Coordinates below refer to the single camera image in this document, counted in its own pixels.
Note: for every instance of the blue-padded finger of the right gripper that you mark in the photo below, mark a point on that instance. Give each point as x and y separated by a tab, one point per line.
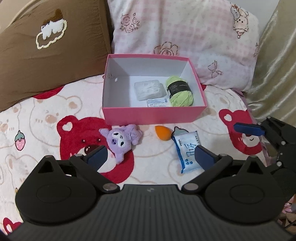
249	129

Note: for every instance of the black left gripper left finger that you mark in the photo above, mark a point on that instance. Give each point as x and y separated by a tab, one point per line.
60	191

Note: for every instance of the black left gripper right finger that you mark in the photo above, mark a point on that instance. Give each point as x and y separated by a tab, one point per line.
238	191

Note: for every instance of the blue white wet wipes pack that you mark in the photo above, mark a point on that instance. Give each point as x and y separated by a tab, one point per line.
186	143

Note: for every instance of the green yarn ball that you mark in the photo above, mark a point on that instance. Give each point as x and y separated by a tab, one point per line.
180	94

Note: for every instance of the purple plush toy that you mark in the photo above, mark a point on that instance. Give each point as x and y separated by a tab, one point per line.
120	140

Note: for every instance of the orange makeup sponge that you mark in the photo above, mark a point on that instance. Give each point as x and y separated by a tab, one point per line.
163	133

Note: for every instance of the small blue wipes packet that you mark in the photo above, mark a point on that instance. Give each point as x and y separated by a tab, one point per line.
157	102

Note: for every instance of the clear plastic floss pick box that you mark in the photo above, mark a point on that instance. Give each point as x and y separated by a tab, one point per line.
149	89

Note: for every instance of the olive satin curtain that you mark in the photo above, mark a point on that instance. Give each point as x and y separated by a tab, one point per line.
273	88

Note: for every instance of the red bear print blanket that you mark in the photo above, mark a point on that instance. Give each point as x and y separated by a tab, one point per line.
66	121

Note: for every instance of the pink checkered floral pillow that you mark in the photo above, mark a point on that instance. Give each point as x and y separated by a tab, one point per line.
219	37

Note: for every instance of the pink cardboard box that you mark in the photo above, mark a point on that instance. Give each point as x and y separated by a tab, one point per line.
120	106

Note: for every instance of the brown embroidered pillow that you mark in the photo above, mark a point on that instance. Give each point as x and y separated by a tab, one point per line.
56	43

